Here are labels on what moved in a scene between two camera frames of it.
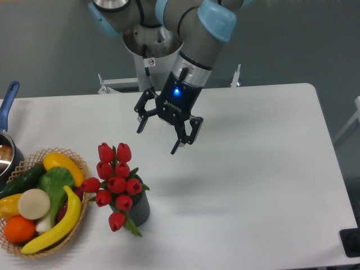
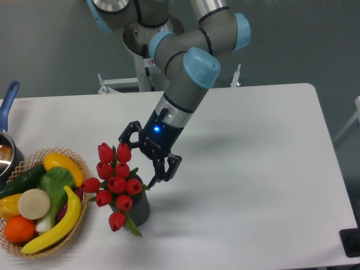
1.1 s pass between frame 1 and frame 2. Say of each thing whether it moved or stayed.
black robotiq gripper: moved
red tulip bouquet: stayed
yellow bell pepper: stayed
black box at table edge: stayed
